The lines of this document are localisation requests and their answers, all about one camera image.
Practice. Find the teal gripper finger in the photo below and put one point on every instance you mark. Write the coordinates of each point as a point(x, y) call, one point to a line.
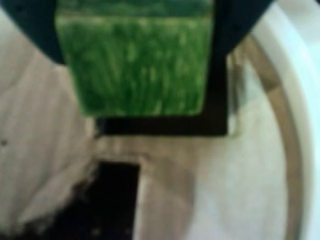
point(237, 20)
point(32, 27)

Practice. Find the green square block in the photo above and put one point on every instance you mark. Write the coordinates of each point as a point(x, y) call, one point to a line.
point(135, 67)

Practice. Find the white bowl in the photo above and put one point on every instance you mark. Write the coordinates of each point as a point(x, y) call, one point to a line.
point(225, 180)

